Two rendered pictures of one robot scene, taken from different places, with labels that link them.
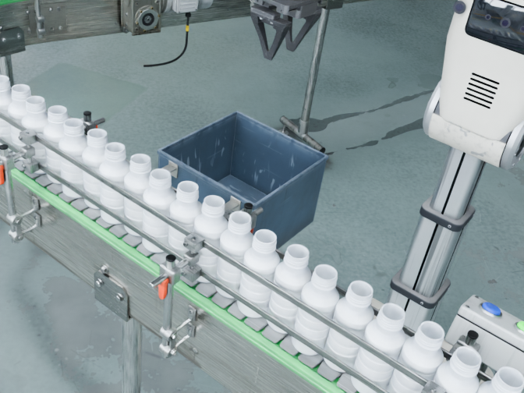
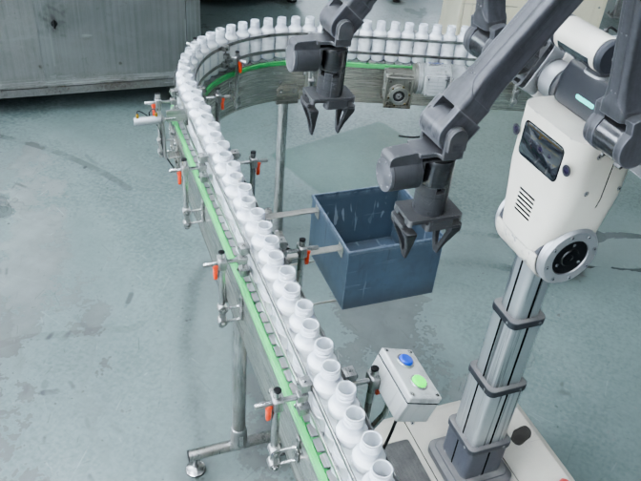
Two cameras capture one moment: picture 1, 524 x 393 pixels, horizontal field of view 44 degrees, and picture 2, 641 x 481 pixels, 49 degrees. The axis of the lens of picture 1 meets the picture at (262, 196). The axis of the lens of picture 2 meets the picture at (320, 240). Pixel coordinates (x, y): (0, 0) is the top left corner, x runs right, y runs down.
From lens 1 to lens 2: 88 cm
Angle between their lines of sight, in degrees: 27
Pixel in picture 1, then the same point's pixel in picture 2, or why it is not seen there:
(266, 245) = (271, 260)
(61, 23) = not seen: hidden behind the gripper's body
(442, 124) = (502, 226)
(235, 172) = (393, 235)
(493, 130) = (529, 240)
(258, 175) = not seen: hidden behind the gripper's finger
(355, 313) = (296, 321)
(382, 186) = (627, 315)
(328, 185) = (566, 296)
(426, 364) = (314, 365)
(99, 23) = (362, 93)
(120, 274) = not seen: hidden behind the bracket
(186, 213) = (252, 229)
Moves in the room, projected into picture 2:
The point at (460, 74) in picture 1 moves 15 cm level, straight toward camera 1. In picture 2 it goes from (513, 186) to (469, 203)
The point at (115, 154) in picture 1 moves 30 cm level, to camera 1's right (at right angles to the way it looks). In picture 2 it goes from (233, 179) to (323, 225)
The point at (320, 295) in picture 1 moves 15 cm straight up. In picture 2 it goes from (284, 303) to (288, 247)
